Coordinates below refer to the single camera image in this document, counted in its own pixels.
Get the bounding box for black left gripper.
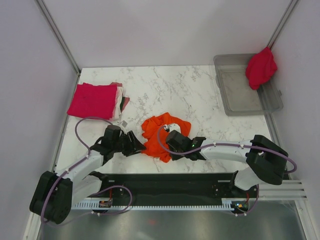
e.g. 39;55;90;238
112;130;147;157

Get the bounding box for orange t shirt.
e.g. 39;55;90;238
140;112;193;164

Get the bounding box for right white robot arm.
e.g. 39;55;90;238
165;130;289;197

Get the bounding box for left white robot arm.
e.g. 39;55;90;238
29;125;146;224

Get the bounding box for stack of folded shirts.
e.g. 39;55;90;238
109;82;130;121

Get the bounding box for magenta folded t shirt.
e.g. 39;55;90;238
67;83;117;120

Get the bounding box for clear grey plastic bin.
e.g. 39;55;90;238
213;53;284;117

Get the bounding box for red crumpled t shirt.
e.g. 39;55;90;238
245;47;278;90

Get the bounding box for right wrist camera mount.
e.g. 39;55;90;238
163;123;181;133

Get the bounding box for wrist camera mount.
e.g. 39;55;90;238
117;120;128;133
163;123;181;133

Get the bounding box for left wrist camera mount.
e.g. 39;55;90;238
117;120;128;133

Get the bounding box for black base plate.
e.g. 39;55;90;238
98;173;258;205

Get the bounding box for white slotted cable duct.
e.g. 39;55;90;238
71;198;234;211

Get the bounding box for aluminium frame rail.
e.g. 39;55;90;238
259;180;308;201

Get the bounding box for left aluminium corner rail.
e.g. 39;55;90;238
34;0;81;77

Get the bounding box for aluminium corner rail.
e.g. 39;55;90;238
267;0;300;50
34;0;81;77

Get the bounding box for right aluminium corner rail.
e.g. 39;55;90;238
267;0;300;50

